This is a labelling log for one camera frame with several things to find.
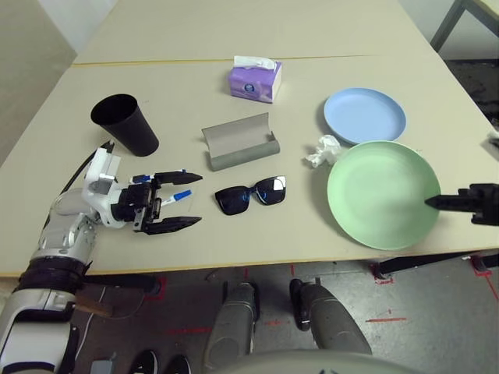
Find neighbouring table black frame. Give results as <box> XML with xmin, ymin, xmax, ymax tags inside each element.
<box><xmin>428</xmin><ymin>0</ymin><xmax>499</xmax><ymax>54</ymax></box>

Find green plate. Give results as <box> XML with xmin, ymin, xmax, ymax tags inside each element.
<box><xmin>327</xmin><ymin>140</ymin><xmax>442</xmax><ymax>251</ymax></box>

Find purple tissue pack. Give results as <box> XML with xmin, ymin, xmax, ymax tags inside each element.
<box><xmin>227</xmin><ymin>55</ymin><xmax>283</xmax><ymax>104</ymax></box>

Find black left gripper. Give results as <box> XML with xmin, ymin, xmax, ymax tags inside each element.
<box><xmin>116</xmin><ymin>170</ymin><xmax>203</xmax><ymax>237</ymax></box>

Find white marker blue cap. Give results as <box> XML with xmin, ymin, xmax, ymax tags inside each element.
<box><xmin>159</xmin><ymin>189</ymin><xmax>193</xmax><ymax>207</ymax></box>

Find thin white marker blue clip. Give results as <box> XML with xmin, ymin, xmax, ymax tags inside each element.
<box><xmin>130</xmin><ymin>168</ymin><xmax>188</xmax><ymax>185</ymax></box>

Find black sunglasses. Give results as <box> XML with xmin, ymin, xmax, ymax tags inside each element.
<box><xmin>214</xmin><ymin>175</ymin><xmax>288</xmax><ymax>216</ymax></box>

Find white tissue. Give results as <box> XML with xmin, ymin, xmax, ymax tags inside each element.
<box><xmin>303</xmin><ymin>134</ymin><xmax>342</xmax><ymax>169</ymax></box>

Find grey glasses case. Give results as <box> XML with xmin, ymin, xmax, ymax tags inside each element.
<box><xmin>200</xmin><ymin>112</ymin><xmax>281</xmax><ymax>172</ymax></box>

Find black plastic cup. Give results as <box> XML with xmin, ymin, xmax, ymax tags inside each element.
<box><xmin>90</xmin><ymin>93</ymin><xmax>160</xmax><ymax>157</ymax></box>

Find grey robot torso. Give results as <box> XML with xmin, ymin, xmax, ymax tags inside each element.
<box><xmin>229</xmin><ymin>348</ymin><xmax>426</xmax><ymax>374</ymax></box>

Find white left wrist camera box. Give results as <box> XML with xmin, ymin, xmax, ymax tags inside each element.
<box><xmin>83</xmin><ymin>146</ymin><xmax>129</xmax><ymax>229</ymax></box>

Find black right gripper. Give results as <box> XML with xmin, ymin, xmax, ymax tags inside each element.
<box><xmin>423</xmin><ymin>182</ymin><xmax>499</xmax><ymax>226</ymax></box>

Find black left wrist camera cable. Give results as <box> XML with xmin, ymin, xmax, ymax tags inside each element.
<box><xmin>58</xmin><ymin>142</ymin><xmax>116</xmax><ymax>196</ymax></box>

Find grey robot left leg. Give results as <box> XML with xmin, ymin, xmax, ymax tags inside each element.
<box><xmin>202</xmin><ymin>282</ymin><xmax>260</xmax><ymax>367</ymax></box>

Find blue plate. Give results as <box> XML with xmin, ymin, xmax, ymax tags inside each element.
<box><xmin>323</xmin><ymin>87</ymin><xmax>408</xmax><ymax>146</ymax></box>

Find grey robot leg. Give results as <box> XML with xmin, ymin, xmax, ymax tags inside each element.
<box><xmin>288</xmin><ymin>278</ymin><xmax>373</xmax><ymax>355</ymax></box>
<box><xmin>202</xmin><ymin>282</ymin><xmax>260</xmax><ymax>367</ymax></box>

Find black shoe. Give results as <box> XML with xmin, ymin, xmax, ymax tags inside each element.
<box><xmin>165</xmin><ymin>353</ymin><xmax>193</xmax><ymax>374</ymax></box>
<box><xmin>127</xmin><ymin>349</ymin><xmax>160</xmax><ymax>374</ymax></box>

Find grey robot right leg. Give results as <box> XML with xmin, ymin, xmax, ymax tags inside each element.
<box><xmin>288</xmin><ymin>278</ymin><xmax>373</xmax><ymax>355</ymax></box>

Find wooden plank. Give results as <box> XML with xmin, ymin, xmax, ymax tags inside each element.
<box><xmin>72</xmin><ymin>294</ymin><xmax>115</xmax><ymax>319</ymax></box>

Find grey floor object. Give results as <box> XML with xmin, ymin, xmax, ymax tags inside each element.
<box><xmin>89</xmin><ymin>352</ymin><xmax>118</xmax><ymax>374</ymax></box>

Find black table foot bar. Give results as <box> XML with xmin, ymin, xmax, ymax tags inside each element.
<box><xmin>80</xmin><ymin>272</ymin><xmax>163</xmax><ymax>295</ymax></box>
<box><xmin>376</xmin><ymin>252</ymin><xmax>499</xmax><ymax>278</ymax></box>

